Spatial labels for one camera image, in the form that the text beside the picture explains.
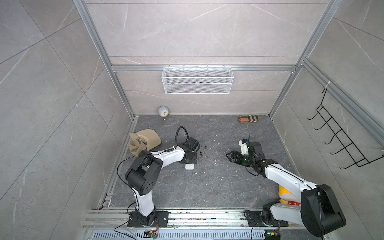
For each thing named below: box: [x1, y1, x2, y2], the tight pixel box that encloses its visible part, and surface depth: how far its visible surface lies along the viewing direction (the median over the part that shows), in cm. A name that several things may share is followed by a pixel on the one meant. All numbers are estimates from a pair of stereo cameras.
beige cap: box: [129, 129, 162, 156], surface depth 103 cm
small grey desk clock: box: [157, 105, 170, 121], surface depth 117 cm
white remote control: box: [185, 163, 195, 170], surface depth 92 cm
